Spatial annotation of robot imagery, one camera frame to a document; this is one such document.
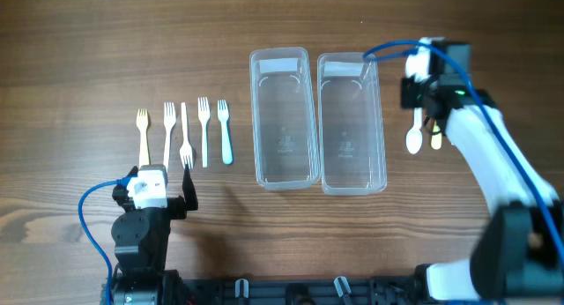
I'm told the yellow plastic spoon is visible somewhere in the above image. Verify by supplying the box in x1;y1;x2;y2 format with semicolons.
430;121;442;150

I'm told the white upside-down plastic spoon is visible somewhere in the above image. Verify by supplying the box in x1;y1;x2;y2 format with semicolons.
405;108;423;154

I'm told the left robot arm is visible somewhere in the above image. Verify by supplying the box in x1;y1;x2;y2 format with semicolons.
100;165;198;304

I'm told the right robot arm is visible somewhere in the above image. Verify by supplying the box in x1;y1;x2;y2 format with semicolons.
401;38;563;301

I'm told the right clear plastic container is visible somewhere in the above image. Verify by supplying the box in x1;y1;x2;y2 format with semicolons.
317;52;388;196

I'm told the clear plastic container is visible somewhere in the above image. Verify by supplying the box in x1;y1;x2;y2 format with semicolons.
317;52;388;196
249;48;320;191

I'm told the left clear plastic container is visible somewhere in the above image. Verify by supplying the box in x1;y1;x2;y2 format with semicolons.
249;48;320;191

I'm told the white upside-down plastic fork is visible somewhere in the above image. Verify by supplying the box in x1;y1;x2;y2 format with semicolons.
180;102;194;169

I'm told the cream yellow plastic fork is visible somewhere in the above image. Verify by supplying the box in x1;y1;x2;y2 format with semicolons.
136;108;150;167

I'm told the white long plastic fork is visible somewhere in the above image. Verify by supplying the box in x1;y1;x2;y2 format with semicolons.
197;97;211;167

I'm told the light blue plastic fork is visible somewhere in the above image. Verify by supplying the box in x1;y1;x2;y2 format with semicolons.
218;100;233;165

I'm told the left blue cable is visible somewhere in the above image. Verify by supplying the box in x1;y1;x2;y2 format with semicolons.
77;177;133;305

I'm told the blue cable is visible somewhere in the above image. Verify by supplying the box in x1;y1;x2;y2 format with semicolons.
362;39;564;271
77;177;133;305

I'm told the right blue cable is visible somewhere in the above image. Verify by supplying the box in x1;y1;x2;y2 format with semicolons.
362;39;564;271

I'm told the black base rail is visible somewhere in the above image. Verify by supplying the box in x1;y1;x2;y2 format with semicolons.
184;277;423;305

